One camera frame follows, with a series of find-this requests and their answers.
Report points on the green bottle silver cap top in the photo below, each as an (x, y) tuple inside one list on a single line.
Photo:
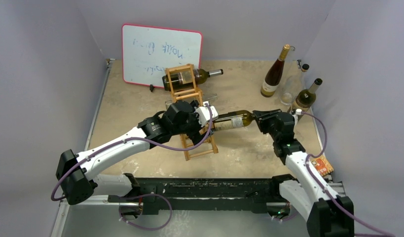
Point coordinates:
[(183, 80)]

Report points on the red wine bottle gold cap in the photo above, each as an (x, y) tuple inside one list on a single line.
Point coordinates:
[(274, 75)]

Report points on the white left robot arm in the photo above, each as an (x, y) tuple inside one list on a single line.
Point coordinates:
[(80, 175)]

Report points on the green bottle silver cap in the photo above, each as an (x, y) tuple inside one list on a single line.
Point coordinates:
[(183, 80), (305, 99)]

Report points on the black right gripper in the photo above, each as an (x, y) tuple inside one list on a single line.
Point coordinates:
[(263, 117)]

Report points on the clear round glass bottle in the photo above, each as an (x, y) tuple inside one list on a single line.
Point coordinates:
[(290, 55)]

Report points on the green bottle black neck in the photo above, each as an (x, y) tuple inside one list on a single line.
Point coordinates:
[(232, 120)]

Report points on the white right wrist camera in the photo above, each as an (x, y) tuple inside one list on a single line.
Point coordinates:
[(298, 111)]

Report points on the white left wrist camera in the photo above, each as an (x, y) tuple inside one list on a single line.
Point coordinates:
[(206, 113)]

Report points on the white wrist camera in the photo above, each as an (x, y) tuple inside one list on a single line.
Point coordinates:
[(298, 111), (206, 113)]

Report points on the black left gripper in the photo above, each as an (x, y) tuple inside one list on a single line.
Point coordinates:
[(195, 136)]

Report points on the clear square glass bottle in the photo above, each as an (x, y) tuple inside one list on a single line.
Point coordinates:
[(293, 86)]

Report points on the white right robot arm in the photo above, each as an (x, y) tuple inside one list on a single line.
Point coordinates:
[(325, 211)]

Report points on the orange circuit board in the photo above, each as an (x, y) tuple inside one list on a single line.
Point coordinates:
[(322, 165)]

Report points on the pink-framed whiteboard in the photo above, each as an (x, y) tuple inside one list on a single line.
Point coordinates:
[(147, 51)]

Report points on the green bottle silver cap front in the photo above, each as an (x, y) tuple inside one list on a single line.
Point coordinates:
[(305, 99)]

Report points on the wooden wine rack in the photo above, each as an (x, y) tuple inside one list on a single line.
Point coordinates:
[(184, 103)]

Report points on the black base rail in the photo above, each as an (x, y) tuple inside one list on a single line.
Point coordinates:
[(256, 195)]

